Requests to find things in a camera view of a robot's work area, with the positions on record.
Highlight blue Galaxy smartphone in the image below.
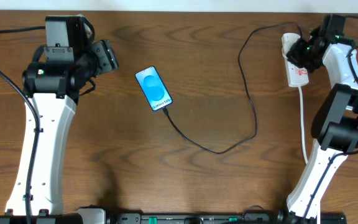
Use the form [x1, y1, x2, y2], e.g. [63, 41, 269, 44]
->
[135, 66, 173, 111]

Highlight black USB charging cable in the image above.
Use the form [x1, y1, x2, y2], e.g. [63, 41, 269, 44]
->
[162, 21, 303, 155]

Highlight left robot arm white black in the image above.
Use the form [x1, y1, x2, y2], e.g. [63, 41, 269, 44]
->
[0, 14, 119, 223]

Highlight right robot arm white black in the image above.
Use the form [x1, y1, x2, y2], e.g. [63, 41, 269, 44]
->
[277, 14, 358, 223]

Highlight white power strip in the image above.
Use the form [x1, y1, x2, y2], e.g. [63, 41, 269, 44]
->
[281, 33, 309, 88]

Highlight white power strip cord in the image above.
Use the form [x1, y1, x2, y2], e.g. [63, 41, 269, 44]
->
[297, 86, 310, 166]

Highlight black left camera cable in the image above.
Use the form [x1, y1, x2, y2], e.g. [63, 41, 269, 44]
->
[0, 25, 46, 224]

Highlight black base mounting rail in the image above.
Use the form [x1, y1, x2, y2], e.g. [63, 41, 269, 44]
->
[113, 212, 347, 224]

